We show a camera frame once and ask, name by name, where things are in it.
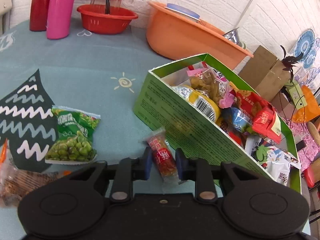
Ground orange plastic bag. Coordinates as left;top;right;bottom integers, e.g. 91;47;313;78
291;85;320;124

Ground orange plastic basin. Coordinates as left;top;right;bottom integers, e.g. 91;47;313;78
146;1;253;70

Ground dark red thermos jug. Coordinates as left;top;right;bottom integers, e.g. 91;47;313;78
29;0;50;31

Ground dark purple plant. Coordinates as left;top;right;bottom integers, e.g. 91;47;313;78
280;45;304;82

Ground clear brown pastry pack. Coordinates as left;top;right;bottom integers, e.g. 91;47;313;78
0;140;71;207

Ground red checkered noodle snack bag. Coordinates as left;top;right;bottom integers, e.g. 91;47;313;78
252;106;281;144

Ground red plastic basket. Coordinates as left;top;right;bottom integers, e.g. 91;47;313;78
77;4;138;35

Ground green cardboard box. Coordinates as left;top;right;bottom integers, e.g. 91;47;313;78
133;54;301;191

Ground pink dried fruit snack bag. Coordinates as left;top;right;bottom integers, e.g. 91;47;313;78
187;68;235;109

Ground teal printed tablecloth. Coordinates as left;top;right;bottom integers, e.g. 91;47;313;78
0;17;311;240

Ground red potato chips bag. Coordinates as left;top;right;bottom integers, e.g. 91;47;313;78
236;90;268;117

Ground green peas snack bag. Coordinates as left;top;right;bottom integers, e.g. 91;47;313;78
44;106;101;165

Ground steel bowl in basin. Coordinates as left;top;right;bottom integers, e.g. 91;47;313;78
223;27;246;49

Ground blue round wall decoration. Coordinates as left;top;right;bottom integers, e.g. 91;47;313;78
293;29;315;62

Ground brown cardboard box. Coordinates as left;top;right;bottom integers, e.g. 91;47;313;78
239;46;290;101

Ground pink thermos bottle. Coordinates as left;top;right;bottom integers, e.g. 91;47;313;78
46;0;74;40

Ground stacked bowls with blue lid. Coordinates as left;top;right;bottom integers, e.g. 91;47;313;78
165;3;200;21

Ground small red sausage snack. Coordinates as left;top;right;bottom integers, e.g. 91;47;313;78
146;128;178;183

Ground yellow corn snack pack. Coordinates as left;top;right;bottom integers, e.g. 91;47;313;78
172;85;221;122

